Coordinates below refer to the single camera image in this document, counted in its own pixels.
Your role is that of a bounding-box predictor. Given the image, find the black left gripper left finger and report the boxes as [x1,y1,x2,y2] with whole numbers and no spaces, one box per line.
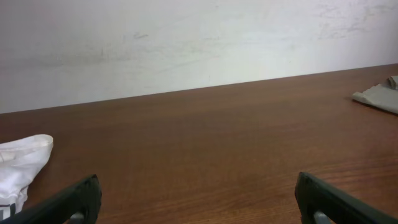
[1,175,102,224]

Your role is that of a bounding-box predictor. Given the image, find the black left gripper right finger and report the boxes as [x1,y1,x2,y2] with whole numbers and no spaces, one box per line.
[295,172,397,224]

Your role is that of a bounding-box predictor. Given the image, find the khaki green shorts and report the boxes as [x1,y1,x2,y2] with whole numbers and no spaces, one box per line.
[352,76,398,114]

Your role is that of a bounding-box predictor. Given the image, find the white folded t-shirt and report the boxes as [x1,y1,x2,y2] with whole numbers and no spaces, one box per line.
[0,134,53,220]

